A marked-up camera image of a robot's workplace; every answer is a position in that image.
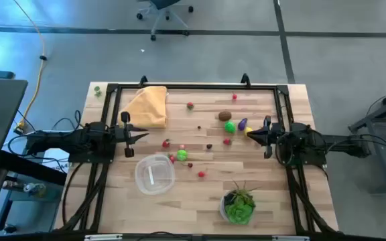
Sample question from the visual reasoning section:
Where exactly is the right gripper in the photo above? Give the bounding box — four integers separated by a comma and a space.
246, 114, 285, 160

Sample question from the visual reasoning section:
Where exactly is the yellow power cable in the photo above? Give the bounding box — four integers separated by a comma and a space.
13, 0, 48, 130

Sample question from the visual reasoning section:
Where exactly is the white paper label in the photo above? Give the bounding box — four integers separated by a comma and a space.
41, 148, 74, 175

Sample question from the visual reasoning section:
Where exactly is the clear plastic container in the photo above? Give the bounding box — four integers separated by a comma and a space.
134, 153, 176, 196

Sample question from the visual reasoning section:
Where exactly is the black rig crossbar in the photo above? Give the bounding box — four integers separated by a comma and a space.
0, 230, 386, 241

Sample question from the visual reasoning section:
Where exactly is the brown kiwi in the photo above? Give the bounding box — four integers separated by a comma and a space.
218, 110, 233, 123

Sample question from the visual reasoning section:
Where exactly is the black aluminium table frame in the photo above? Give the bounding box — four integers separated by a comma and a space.
54, 82, 340, 235

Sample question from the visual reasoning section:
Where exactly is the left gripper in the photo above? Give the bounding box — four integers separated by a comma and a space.
114, 111, 149, 159

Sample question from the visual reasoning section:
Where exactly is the office chair base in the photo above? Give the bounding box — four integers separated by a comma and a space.
135, 0, 195, 42

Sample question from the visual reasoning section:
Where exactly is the yellow-orange folded cloth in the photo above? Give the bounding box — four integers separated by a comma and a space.
118, 85, 169, 129

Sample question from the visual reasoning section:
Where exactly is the white faceted pot with succulents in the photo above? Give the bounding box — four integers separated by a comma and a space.
218, 179, 260, 226

